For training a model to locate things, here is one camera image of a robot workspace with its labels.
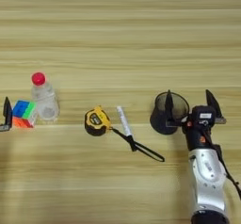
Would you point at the colourful puzzle cube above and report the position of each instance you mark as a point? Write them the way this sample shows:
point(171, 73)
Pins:
point(24, 114)

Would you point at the yellow black tape measure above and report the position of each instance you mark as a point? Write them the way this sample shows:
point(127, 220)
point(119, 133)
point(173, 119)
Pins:
point(96, 121)

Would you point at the white marker pen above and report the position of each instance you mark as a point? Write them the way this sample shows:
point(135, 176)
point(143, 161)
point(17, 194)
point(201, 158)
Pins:
point(124, 121)

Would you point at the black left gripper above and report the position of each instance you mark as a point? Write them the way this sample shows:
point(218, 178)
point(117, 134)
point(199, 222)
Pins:
point(3, 128)

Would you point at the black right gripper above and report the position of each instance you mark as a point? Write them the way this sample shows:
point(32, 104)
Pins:
point(199, 136)

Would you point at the black mesh pen cup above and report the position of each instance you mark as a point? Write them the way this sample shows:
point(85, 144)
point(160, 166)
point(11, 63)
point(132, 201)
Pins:
point(161, 121)

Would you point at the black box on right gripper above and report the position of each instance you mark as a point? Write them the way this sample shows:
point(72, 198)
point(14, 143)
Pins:
point(204, 113)

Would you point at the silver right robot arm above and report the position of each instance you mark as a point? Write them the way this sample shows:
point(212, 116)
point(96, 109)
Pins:
point(207, 177)

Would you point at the clear bottle with red cap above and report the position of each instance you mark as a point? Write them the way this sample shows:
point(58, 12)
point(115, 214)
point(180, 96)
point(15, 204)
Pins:
point(45, 102)

